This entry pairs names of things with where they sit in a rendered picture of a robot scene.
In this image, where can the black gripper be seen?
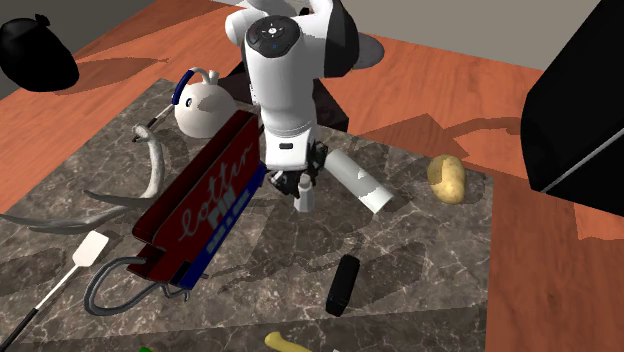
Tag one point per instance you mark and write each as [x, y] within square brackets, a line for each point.
[287, 181]

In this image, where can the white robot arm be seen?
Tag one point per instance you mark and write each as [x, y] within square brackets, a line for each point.
[282, 97]

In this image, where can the small white bottle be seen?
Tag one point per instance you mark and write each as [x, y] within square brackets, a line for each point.
[303, 195]

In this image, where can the white cylinder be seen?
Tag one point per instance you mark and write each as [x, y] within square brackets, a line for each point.
[358, 178]

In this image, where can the black remote control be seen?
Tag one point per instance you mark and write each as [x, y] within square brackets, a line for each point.
[342, 285]

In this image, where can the grey curved horn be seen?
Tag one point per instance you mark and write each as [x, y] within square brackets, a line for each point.
[156, 166]

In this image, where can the thin black white stick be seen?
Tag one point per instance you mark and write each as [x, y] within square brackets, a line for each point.
[155, 120]

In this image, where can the yellow potato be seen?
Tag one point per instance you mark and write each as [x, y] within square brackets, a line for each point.
[447, 179]

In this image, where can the yellow rounded object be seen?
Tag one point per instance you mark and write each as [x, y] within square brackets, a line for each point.
[282, 343]

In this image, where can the green object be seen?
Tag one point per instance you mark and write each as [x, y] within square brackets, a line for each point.
[145, 349]

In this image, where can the black cabinet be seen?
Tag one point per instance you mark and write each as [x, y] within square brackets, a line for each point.
[575, 107]

